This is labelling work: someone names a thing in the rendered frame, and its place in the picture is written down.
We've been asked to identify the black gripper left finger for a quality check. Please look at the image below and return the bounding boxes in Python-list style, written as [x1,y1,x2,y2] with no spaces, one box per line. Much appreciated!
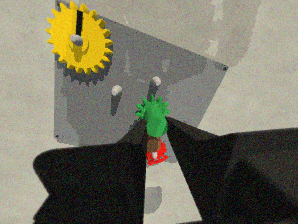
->
[33,119,147,224]

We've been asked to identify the green gear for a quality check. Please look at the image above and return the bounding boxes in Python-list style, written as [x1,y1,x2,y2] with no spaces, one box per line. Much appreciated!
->
[135,94,170,137]

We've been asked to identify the yellow gear with black stripe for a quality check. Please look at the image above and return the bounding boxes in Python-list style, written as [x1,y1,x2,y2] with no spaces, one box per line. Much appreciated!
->
[45,1,113,74]

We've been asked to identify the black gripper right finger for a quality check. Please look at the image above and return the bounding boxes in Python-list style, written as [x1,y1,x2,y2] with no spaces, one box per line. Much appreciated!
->
[165,117,298,220]

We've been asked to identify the brown gear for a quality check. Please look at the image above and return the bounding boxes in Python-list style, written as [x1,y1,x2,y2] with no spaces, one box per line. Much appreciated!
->
[147,133,161,153]

